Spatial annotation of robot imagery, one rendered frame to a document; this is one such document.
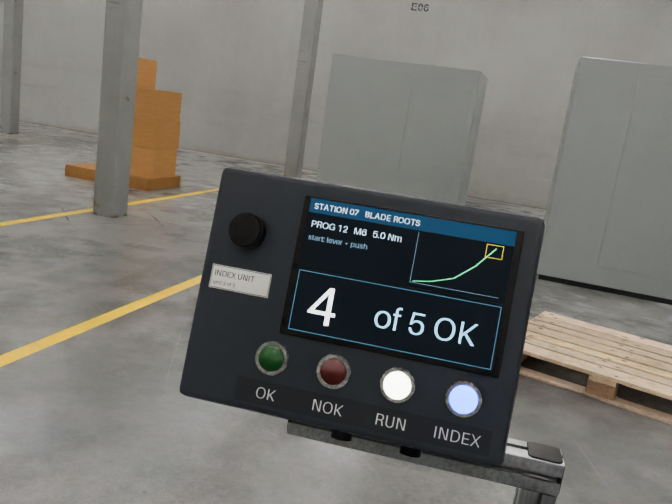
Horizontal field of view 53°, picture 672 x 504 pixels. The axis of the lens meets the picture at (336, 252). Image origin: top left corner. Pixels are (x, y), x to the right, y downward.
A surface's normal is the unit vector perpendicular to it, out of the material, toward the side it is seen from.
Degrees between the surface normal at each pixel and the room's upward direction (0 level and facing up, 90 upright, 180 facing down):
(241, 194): 75
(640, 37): 90
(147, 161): 90
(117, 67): 90
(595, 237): 90
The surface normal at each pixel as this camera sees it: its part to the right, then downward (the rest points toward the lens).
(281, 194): -0.17, -0.08
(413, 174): -0.29, 0.16
